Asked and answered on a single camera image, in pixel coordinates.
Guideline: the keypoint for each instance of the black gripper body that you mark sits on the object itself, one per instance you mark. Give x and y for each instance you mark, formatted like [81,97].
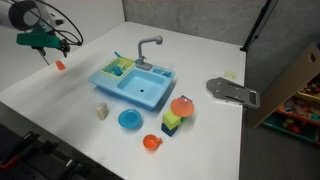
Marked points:
[63,43]

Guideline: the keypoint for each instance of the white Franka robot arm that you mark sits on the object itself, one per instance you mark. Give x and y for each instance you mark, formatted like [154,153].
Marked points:
[20,13]

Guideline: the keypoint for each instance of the blue toy cup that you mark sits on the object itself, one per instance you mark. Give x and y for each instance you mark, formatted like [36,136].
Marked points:
[117,70]

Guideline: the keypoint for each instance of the light blue toy sink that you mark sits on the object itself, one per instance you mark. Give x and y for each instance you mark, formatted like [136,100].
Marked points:
[143,85]

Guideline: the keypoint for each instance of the blue toy utensil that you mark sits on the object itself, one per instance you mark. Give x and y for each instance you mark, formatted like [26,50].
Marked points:
[117,54]

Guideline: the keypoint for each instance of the yellow-green toy dish rack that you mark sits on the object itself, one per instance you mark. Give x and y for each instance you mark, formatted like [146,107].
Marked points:
[128,63]

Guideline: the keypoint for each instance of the beige toy shaker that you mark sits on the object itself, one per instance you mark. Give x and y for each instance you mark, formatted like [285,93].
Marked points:
[102,111]

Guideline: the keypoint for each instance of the grey toy faucet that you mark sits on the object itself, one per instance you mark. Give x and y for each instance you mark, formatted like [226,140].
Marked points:
[143,46]

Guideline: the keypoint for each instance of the blue toy plate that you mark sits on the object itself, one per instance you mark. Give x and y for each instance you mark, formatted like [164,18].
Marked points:
[129,119]

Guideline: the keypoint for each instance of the lime green block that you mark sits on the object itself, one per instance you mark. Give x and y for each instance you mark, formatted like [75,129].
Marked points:
[170,119]

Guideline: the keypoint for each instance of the dark blue block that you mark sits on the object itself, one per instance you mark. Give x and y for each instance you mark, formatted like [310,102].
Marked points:
[168,130]
[187,98]

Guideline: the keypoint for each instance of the dark green block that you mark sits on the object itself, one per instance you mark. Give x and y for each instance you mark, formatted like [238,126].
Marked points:
[184,119]

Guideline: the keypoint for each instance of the yellow sticky note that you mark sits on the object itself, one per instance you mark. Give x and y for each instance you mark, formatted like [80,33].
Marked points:
[230,75]

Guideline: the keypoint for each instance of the grey metal mounting plate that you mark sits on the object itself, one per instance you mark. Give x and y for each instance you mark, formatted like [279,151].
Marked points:
[230,90]

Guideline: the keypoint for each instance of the black tripod pole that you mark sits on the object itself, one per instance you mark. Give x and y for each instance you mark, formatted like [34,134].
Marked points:
[258,25]

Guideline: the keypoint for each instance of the cardboard box with toys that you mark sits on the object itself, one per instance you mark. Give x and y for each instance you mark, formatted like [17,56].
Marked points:
[286,90]

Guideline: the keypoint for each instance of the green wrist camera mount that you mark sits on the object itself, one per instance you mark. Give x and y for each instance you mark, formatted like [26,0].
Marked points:
[38,40]

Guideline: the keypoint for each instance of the black metal frame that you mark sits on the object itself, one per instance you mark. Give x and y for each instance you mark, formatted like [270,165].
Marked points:
[43,160]

